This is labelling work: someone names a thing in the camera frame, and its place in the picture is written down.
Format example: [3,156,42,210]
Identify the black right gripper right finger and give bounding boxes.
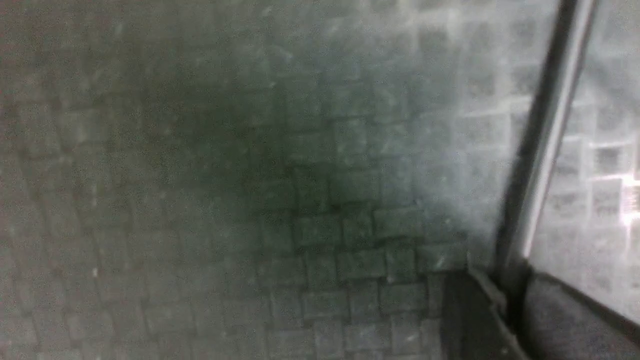
[519,273,640,360]

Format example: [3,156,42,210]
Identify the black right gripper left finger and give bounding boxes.
[439,268,531,360]

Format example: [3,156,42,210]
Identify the black chopstick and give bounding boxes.
[495,0,600,297]

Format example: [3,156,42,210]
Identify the black plastic serving tray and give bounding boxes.
[0,0,640,360]

